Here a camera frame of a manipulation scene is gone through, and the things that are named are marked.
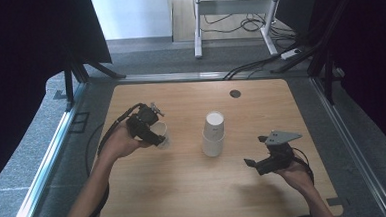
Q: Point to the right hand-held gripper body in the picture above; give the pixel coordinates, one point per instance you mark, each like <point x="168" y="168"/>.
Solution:
<point x="278" y="150"/>

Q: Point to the black curtain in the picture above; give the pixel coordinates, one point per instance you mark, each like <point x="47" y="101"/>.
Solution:
<point x="371" y="45"/>
<point x="21" y="64"/>

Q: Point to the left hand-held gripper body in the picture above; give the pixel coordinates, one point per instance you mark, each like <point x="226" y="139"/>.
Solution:
<point x="143" y="119"/>

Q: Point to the person's left hand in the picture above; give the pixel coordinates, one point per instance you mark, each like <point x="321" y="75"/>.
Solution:
<point x="119" y="144"/>

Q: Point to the black slanted stand pole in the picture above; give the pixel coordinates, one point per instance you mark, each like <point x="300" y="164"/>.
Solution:
<point x="323" y="31"/>

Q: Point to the white metal stand frame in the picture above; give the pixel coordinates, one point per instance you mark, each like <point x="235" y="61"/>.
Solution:
<point x="232" y="6"/>

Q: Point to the black tripod stand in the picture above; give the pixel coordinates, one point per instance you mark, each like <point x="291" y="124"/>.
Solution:
<point x="79" y="72"/>

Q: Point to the dark round table grommet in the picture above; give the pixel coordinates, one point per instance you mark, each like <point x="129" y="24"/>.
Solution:
<point x="235" y="93"/>

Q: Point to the white power strip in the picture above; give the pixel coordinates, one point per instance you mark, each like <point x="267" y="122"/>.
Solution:
<point x="290" y="53"/>

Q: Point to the white paper cup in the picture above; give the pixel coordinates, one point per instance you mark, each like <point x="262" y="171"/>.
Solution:
<point x="161" y="129"/>
<point x="214" y="122"/>
<point x="213" y="147"/>

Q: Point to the aluminium floor rail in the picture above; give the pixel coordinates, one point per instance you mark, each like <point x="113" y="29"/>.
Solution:
<point x="46" y="156"/>
<point x="353" y="140"/>
<point x="172" y="77"/>

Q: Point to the person's right hand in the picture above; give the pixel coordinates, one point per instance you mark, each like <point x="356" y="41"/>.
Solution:
<point x="296" y="176"/>

